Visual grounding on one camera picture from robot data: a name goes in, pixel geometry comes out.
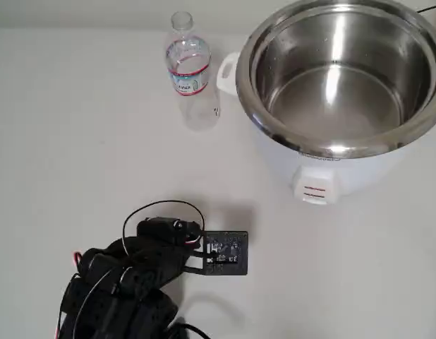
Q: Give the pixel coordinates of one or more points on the stainless steel inner pot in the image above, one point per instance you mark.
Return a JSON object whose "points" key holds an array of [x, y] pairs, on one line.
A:
{"points": [[338, 88]]}

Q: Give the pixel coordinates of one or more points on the black camera board mount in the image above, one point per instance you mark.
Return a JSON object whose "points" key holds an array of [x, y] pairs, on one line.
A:
{"points": [[242, 270]]}

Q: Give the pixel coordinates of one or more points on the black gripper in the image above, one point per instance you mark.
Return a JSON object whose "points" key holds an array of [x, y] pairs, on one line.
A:
{"points": [[158, 228]]}

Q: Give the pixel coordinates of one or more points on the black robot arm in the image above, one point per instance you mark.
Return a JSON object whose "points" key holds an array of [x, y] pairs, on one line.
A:
{"points": [[115, 300]]}

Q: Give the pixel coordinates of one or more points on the white rice cooker body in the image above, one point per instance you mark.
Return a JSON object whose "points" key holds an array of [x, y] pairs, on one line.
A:
{"points": [[366, 173]]}

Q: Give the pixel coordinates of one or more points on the clear plastic water bottle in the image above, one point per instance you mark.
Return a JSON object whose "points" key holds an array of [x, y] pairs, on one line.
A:
{"points": [[189, 70]]}

